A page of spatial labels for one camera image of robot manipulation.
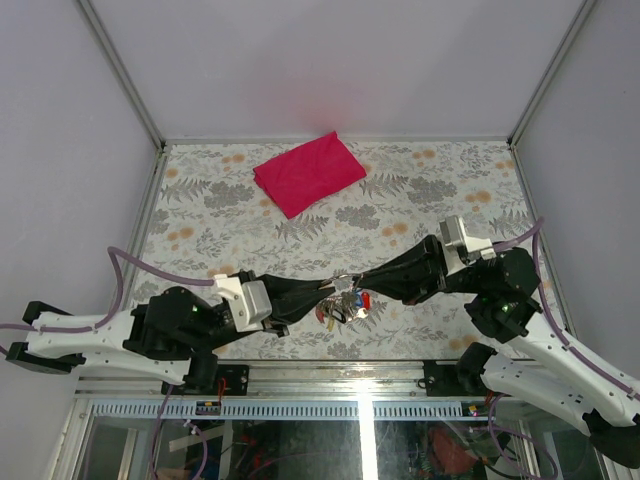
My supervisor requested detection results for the large metal keyring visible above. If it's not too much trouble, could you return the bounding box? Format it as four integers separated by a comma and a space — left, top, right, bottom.
320, 273, 363, 297

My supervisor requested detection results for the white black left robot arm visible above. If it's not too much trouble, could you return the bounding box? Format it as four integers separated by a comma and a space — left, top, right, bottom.
4, 271, 335, 395

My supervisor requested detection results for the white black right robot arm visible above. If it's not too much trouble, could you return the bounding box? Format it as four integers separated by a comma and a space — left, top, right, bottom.
355, 234, 639, 469

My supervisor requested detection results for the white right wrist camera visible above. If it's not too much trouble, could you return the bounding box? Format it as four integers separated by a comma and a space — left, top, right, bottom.
438, 215, 496, 275

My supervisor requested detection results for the aluminium front rail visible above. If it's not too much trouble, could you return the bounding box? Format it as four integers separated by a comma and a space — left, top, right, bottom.
75, 360, 490, 420

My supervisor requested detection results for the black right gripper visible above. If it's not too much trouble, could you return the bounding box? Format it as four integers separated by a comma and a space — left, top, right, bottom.
353, 234, 487, 305

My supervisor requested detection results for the folded pink cloth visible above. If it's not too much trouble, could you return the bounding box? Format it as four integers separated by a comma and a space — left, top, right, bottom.
253, 132, 367, 219

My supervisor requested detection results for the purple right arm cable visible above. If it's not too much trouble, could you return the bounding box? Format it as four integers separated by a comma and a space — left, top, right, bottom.
492, 217, 640, 396

